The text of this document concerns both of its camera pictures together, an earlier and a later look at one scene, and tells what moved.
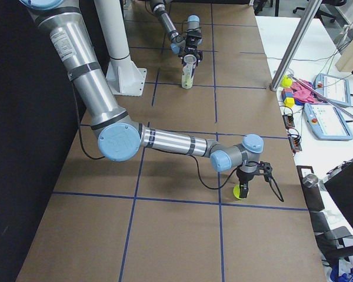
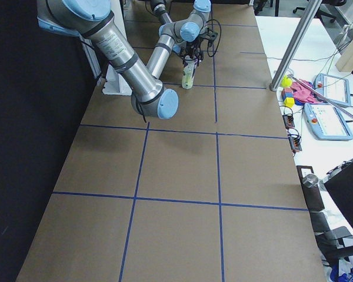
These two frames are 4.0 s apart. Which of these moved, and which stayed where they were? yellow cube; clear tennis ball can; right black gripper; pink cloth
Moved: right black gripper
Stayed: clear tennis ball can; yellow cube; pink cloth
